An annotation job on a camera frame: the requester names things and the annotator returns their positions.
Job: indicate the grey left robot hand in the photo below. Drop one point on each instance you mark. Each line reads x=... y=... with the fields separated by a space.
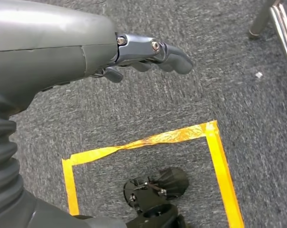
x=38 y=37

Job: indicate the steel workbench table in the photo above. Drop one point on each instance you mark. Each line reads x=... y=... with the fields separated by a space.
x=285 y=31

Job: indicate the yellow floor tape outline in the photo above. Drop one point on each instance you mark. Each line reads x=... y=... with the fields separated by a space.
x=217 y=163

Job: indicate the white paper scrap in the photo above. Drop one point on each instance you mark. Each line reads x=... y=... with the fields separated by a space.
x=259 y=75

